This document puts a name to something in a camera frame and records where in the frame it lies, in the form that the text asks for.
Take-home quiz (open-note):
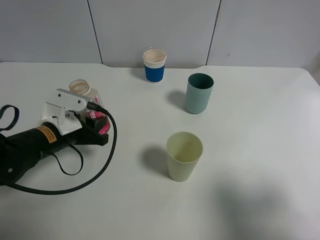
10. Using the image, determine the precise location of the pale yellow-green plastic cup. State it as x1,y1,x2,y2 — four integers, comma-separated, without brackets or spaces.
166,131,204,182

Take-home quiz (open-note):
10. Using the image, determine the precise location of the teal plastic cup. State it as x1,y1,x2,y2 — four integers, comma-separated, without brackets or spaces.
185,73,214,114

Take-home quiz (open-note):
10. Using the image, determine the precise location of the black left camera cable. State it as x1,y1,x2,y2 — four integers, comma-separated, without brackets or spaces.
0,99,118,195

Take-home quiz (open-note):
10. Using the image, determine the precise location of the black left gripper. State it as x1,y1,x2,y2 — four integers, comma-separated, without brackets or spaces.
18,117,109,157

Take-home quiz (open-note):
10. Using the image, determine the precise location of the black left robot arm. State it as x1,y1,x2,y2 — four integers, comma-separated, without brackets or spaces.
0,117,110,186

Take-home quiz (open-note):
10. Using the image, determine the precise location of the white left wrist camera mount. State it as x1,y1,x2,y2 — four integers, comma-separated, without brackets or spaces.
40,88,92,136

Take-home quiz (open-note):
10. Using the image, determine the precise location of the white cup with blue sleeve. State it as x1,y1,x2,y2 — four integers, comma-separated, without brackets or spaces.
143,47,167,84

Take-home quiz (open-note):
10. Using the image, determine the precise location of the clear bottle with pink label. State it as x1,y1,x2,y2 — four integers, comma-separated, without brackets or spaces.
69,79,111,135

